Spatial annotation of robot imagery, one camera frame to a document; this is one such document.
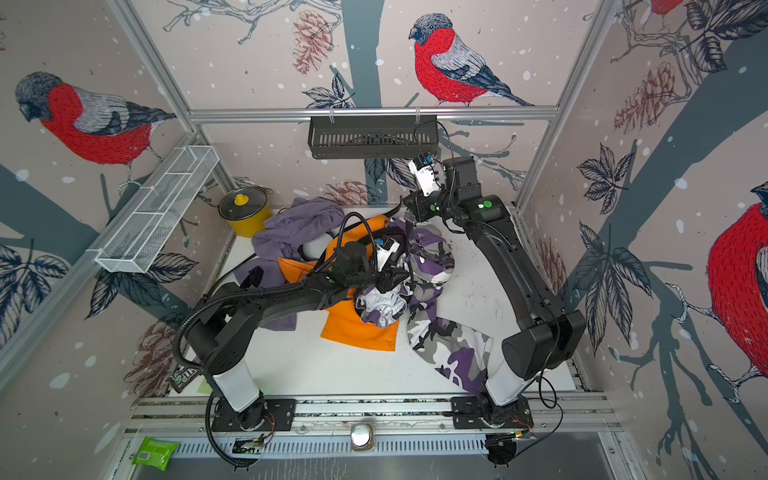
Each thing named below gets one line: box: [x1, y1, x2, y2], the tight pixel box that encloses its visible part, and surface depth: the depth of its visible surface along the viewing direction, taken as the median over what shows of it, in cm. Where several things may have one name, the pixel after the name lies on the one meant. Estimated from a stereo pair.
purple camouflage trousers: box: [355, 218, 493, 394], surface depth 86 cm
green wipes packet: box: [132, 436, 179, 471], surface depth 69 cm
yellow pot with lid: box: [218, 186, 274, 239], surface depth 109 cm
